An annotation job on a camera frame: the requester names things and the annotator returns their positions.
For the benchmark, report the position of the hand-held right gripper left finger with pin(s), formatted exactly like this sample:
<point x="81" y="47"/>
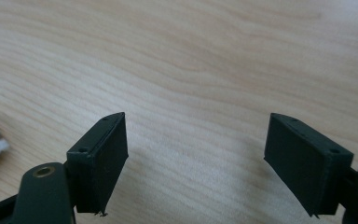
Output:
<point x="98" y="168"/>

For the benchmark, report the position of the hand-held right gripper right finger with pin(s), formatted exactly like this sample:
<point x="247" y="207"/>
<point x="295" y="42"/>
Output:
<point x="304" y="168"/>

